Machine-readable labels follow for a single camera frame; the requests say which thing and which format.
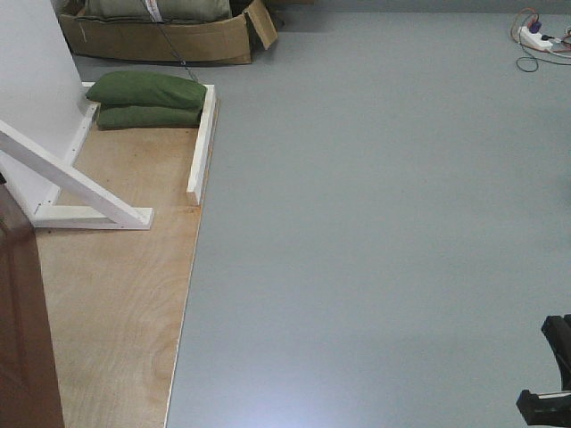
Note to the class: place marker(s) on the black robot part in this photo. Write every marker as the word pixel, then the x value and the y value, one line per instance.
pixel 551 408

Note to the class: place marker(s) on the open cardboard box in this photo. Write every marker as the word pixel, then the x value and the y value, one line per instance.
pixel 220 42

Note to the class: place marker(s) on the brown wooden door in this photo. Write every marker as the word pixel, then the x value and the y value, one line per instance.
pixel 30 394

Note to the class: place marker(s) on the white power strip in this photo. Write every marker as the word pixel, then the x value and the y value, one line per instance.
pixel 533 40

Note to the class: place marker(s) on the upper green sandbag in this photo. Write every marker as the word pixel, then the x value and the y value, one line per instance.
pixel 147 88

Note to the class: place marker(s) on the white wooden door frame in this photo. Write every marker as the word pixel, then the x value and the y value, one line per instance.
pixel 45 119

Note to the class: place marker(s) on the white wooden edge rail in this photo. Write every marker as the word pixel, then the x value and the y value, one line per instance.
pixel 202 148

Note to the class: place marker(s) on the plywood floor platform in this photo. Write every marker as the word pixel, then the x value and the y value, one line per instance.
pixel 116 299

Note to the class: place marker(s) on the large olive green bag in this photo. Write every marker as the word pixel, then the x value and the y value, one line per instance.
pixel 162 10

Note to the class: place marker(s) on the green sandbag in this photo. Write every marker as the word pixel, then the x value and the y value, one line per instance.
pixel 147 88
pixel 134 116

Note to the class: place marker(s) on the lower green sandbag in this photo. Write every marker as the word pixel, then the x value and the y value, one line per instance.
pixel 134 116

